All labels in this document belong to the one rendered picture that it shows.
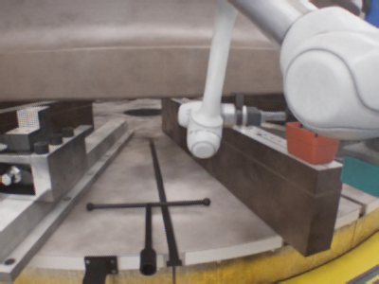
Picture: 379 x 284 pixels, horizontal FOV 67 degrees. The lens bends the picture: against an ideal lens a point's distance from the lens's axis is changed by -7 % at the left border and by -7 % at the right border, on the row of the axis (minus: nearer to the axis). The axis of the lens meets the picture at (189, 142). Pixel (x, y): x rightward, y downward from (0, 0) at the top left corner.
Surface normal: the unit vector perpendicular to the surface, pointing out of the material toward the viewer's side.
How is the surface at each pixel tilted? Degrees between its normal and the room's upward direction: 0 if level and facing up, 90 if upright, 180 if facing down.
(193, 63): 90
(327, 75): 96
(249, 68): 90
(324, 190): 90
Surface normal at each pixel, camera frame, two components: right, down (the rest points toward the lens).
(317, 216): 0.33, 0.26
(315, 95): -0.82, 0.22
